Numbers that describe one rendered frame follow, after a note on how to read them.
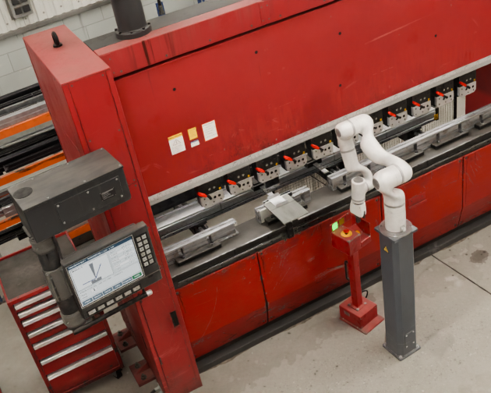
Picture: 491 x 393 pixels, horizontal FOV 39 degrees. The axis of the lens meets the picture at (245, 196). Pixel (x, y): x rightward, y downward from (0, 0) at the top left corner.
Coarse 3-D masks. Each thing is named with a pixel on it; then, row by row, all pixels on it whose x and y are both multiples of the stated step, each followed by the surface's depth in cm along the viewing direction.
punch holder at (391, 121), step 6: (402, 102) 461; (384, 108) 461; (390, 108) 459; (396, 108) 461; (402, 108) 463; (384, 114) 464; (396, 114) 463; (402, 114) 465; (384, 120) 468; (390, 120) 463; (396, 120) 465; (402, 120) 468; (390, 126) 465
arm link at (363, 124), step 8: (352, 120) 398; (360, 120) 399; (368, 120) 399; (360, 128) 399; (368, 128) 397; (368, 136) 393; (360, 144) 396; (368, 144) 391; (376, 144) 390; (368, 152) 391; (376, 152) 388; (384, 152) 387; (376, 160) 389; (384, 160) 388; (392, 160) 386; (400, 160) 385; (400, 168) 381; (408, 168) 382; (408, 176) 383
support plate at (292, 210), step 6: (288, 198) 448; (264, 204) 446; (270, 204) 445; (288, 204) 442; (294, 204) 441; (270, 210) 440; (276, 210) 439; (282, 210) 438; (288, 210) 437; (294, 210) 436; (300, 210) 435; (276, 216) 434; (282, 216) 433; (288, 216) 432; (294, 216) 431; (300, 216) 430; (282, 222) 428; (288, 222) 428
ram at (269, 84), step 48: (336, 0) 405; (384, 0) 417; (432, 0) 434; (480, 0) 453; (240, 48) 386; (288, 48) 401; (336, 48) 416; (384, 48) 434; (432, 48) 452; (480, 48) 473; (144, 96) 371; (192, 96) 385; (240, 96) 400; (288, 96) 416; (336, 96) 432; (384, 96) 451; (144, 144) 384; (240, 144) 415; (288, 144) 432
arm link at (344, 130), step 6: (348, 120) 399; (336, 126) 400; (342, 126) 396; (348, 126) 396; (336, 132) 399; (342, 132) 396; (348, 132) 396; (354, 132) 398; (342, 138) 399; (348, 138) 410; (342, 144) 416; (348, 144) 416; (342, 150) 418
